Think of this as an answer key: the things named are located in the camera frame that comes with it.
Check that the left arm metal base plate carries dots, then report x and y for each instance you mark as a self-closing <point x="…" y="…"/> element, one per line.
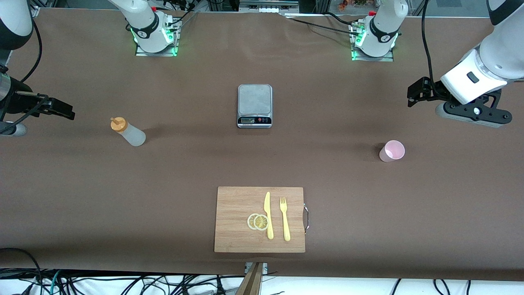
<point x="374" y="59"/>

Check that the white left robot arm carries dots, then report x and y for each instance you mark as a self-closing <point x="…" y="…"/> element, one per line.
<point x="385" y="24"/>

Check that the yellow plastic knife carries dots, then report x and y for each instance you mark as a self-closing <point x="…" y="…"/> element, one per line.
<point x="268" y="209"/>

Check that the wooden beam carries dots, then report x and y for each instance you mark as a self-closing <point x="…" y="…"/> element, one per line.
<point x="251" y="282"/>

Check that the yellow plastic fork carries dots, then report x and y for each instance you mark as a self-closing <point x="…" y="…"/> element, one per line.
<point x="285" y="225"/>

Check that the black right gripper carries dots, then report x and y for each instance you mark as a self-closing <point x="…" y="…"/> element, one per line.
<point x="17" y="99"/>

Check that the wooden cutting board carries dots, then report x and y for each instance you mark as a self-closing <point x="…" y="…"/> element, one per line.
<point x="233" y="205"/>

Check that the brown table cover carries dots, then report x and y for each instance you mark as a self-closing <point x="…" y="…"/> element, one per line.
<point x="184" y="164"/>

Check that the white power strip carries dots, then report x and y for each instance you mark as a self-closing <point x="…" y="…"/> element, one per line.
<point x="268" y="10"/>

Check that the pink plastic cup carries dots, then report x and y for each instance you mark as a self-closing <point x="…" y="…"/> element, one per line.
<point x="389" y="155"/>

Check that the silver digital kitchen scale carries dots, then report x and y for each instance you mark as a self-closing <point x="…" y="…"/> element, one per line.
<point x="254" y="100"/>

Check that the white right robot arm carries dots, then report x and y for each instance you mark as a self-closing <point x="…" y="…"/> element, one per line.
<point x="147" y="24"/>

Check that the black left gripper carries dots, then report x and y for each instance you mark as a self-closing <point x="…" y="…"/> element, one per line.
<point x="434" y="91"/>

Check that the lemon slice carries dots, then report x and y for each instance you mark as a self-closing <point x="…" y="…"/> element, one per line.
<point x="261" y="222"/>
<point x="250" y="221"/>

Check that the small metal bracket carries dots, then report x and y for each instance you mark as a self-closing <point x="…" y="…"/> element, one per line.
<point x="265" y="268"/>

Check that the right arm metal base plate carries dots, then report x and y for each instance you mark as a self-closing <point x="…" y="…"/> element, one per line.
<point x="157" y="53"/>

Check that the black left camera mount bracket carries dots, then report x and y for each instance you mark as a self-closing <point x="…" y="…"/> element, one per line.
<point x="466" y="110"/>

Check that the sauce bottle with orange cap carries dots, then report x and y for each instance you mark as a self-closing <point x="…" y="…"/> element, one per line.
<point x="133" y="136"/>

